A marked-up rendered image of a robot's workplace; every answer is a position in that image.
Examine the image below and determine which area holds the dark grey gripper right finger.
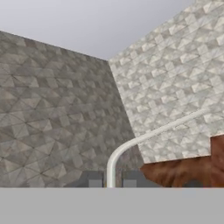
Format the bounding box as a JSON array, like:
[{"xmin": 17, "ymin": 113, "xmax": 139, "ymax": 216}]
[{"xmin": 122, "ymin": 171, "xmax": 162, "ymax": 188}]

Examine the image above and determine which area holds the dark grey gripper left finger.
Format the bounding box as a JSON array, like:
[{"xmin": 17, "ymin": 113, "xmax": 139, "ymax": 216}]
[{"xmin": 65, "ymin": 171, "xmax": 105, "ymax": 188}]

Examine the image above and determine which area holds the white bent straw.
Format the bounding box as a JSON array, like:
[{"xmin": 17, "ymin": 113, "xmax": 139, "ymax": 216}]
[{"xmin": 106, "ymin": 108, "xmax": 212, "ymax": 188}]

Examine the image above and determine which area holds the brown wooden cupboard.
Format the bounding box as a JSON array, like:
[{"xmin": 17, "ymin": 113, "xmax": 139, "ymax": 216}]
[{"xmin": 139, "ymin": 134, "xmax": 224, "ymax": 188}]

